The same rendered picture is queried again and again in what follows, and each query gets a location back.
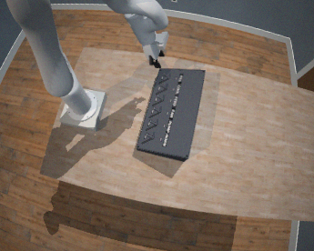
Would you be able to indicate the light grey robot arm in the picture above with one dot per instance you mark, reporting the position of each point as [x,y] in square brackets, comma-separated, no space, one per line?
[37,21]

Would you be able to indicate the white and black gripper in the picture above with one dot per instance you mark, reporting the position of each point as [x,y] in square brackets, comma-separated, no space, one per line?
[152,53]

